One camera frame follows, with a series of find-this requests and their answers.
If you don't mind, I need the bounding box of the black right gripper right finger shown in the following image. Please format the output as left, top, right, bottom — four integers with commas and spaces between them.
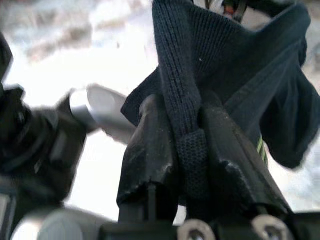
199, 91, 294, 219

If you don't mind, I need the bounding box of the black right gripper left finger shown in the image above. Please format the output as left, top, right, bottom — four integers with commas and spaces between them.
116, 93, 181, 224

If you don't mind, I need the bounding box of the black polo shirt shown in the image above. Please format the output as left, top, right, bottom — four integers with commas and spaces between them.
120, 0, 320, 213

